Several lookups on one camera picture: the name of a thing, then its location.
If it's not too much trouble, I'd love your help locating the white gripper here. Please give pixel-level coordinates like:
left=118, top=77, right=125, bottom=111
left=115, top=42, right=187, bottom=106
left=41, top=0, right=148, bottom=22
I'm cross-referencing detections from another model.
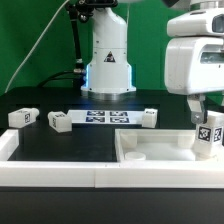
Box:
left=164, top=37, right=224, bottom=124

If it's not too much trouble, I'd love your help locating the white square tabletop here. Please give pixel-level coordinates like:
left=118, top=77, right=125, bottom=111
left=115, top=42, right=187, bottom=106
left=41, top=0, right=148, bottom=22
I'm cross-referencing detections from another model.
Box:
left=115, top=129, right=224, bottom=162

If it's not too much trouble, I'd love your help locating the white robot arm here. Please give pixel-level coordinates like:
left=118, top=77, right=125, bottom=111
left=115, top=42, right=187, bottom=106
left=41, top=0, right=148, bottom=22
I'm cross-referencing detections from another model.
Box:
left=76, top=0, right=224, bottom=124

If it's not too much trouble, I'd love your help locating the white marker tag sheet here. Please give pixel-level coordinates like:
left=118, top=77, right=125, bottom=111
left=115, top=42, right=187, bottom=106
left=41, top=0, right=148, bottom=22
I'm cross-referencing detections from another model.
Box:
left=67, top=110, right=143, bottom=125

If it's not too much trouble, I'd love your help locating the white U-shaped fence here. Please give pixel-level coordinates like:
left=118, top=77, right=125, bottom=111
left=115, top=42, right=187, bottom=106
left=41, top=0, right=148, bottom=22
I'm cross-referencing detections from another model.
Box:
left=0, top=129, right=224, bottom=189

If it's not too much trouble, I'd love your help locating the black cable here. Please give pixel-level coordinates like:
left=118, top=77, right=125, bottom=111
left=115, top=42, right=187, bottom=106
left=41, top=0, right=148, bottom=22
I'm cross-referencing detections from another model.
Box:
left=37, top=69, right=87, bottom=88

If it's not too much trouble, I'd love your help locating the white cable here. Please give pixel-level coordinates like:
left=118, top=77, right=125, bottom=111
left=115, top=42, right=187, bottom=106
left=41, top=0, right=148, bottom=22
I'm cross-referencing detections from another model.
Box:
left=3, top=0, right=72, bottom=94

